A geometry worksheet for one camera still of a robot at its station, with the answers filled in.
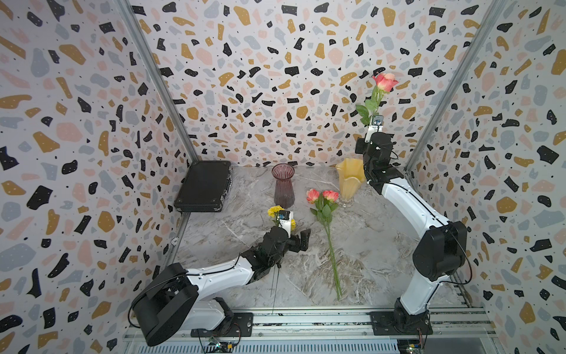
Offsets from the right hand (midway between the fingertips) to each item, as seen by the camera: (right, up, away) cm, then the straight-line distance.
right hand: (370, 130), depth 81 cm
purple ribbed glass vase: (-33, -22, +17) cm, 43 cm away
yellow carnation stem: (-29, -38, +17) cm, 50 cm away
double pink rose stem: (-13, -28, +25) cm, 40 cm away
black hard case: (-73, -21, +29) cm, 81 cm away
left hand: (-25, -36, +1) cm, 44 cm away
